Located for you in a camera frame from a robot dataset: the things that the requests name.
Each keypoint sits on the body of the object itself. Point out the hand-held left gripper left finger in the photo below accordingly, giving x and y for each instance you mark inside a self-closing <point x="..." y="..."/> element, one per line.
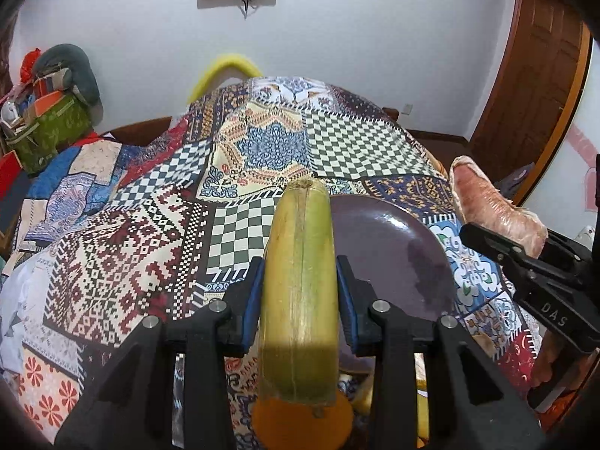
<point x="255" y="290"/>

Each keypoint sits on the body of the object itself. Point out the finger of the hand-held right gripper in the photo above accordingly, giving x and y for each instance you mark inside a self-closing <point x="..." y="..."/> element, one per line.
<point x="492" y="243"/>

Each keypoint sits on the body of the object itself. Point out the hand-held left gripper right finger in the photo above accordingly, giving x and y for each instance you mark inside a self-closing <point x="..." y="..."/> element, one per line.
<point x="344" y="290"/>

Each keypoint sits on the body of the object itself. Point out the large green-yellow banana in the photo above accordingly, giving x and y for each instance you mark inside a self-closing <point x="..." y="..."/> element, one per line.
<point x="300" y="290"/>

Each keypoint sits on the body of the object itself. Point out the purple plate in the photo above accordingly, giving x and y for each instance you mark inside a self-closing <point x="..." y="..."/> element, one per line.
<point x="389" y="253"/>

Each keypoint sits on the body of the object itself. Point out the person's right hand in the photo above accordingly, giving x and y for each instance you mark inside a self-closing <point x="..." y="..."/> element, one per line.
<point x="546" y="361"/>

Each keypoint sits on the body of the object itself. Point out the pink plush pillow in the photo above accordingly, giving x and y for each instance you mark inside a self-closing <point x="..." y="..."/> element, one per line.
<point x="487" y="201"/>

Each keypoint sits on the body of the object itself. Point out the patchwork printed blanket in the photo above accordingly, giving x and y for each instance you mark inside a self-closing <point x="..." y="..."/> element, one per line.
<point x="140" y="225"/>

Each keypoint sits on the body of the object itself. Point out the large orange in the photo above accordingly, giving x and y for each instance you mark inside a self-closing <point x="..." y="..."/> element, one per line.
<point x="300" y="426"/>

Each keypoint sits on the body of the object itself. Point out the yellow banana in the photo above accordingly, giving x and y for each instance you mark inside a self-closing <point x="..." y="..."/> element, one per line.
<point x="422" y="412"/>

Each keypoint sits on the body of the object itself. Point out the brown wooden door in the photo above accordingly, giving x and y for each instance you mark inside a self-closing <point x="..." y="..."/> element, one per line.
<point x="529" y="79"/>

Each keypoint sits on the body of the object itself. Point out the green fabric bag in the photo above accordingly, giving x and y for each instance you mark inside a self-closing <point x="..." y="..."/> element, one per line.
<point x="56" y="122"/>

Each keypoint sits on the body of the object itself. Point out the red box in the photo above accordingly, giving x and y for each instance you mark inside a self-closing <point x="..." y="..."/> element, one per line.
<point x="9" y="168"/>

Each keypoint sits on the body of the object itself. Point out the small orange box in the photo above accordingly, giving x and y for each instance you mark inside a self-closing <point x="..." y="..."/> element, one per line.
<point x="49" y="102"/>

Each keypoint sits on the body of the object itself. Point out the grey neck pillow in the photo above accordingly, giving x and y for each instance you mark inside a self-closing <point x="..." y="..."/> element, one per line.
<point x="82" y="70"/>

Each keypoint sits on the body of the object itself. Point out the striped brown curtain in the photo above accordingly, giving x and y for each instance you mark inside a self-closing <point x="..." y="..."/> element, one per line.
<point x="5" y="47"/>

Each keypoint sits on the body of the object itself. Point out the white wall outlet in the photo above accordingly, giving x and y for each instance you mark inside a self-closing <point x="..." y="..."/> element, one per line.
<point x="406" y="108"/>

